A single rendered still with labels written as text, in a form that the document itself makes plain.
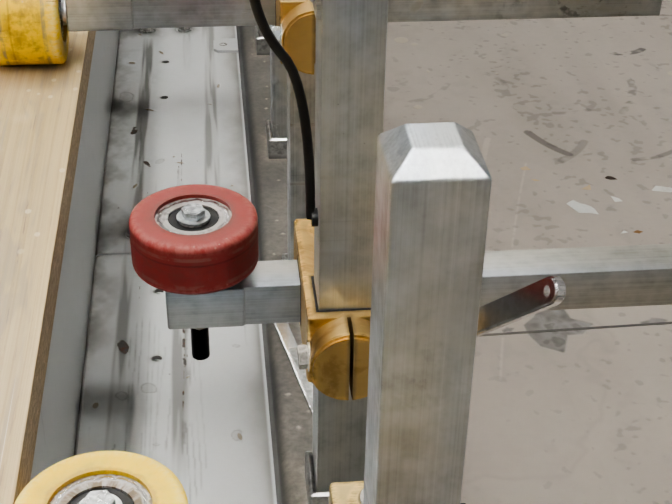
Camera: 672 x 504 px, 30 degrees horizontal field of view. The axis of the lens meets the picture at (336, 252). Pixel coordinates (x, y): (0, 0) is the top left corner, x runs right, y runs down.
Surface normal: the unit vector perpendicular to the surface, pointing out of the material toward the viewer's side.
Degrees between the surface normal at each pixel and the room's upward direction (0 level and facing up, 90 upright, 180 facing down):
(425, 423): 90
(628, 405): 0
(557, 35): 0
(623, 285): 90
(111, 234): 0
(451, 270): 90
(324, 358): 90
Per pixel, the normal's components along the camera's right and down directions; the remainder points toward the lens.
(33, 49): 0.09, 0.79
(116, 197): 0.02, -0.83
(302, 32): 0.10, 0.55
